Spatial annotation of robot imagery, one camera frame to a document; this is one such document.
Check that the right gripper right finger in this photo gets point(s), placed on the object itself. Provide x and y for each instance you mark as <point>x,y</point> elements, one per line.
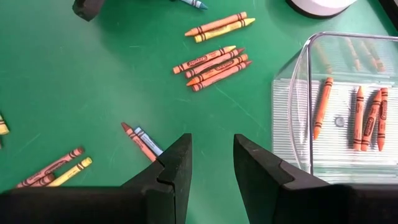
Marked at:
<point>261,186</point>

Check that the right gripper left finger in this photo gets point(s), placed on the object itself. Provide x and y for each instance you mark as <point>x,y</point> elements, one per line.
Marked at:
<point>180,174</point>

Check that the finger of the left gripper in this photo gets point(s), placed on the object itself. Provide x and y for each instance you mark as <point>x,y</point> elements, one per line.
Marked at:
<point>88,9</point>

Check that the orange crayon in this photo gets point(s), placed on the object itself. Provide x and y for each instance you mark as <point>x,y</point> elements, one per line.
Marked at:
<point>322,109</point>
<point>217,70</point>
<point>370,121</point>
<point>216,24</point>
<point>382,119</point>
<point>359,118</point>

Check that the red-brown crayon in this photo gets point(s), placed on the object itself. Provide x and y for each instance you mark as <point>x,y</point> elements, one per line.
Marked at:
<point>45,180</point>
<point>136,141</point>
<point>53,166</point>

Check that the green table mat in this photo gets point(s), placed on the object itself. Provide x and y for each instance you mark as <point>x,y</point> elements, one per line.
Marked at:
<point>93,77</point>

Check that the clear plastic container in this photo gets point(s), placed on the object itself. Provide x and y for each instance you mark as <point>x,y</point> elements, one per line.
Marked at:
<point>342,161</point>

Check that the yellow crayon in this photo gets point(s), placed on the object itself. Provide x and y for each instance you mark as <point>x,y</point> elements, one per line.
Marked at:
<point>224,30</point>
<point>3,126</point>
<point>71,171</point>

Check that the white desk lamp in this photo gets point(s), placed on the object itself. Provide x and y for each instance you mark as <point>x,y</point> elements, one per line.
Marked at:
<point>320,6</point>

